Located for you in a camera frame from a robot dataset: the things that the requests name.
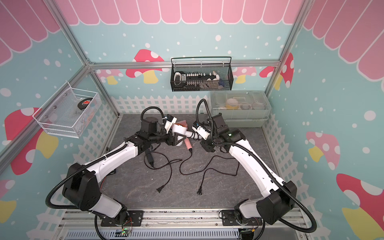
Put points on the black red tape measure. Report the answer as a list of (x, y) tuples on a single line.
[(82, 105)]

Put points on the pink hair dryer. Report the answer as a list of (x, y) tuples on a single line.
[(187, 141)]

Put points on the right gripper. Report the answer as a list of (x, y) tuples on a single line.
[(205, 145)]

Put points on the black white power strip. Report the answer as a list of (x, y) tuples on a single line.
[(183, 80)]

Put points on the black wire mesh basket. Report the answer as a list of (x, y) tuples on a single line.
[(220, 65)]

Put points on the white hair dryer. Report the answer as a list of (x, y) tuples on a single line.
[(179, 129)]

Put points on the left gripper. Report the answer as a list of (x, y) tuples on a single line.
[(173, 142)]

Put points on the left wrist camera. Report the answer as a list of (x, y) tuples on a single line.
[(169, 120)]

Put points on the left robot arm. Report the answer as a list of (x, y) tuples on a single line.
[(80, 189)]

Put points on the green clear storage box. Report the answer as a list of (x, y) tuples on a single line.
[(241, 109)]

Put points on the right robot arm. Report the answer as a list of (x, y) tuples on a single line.
[(278, 196)]

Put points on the white wire mesh basket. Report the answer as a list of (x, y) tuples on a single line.
[(60, 116)]

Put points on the black hair dryer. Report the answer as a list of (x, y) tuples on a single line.
[(149, 158)]

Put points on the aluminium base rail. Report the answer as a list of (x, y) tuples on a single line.
[(174, 224)]

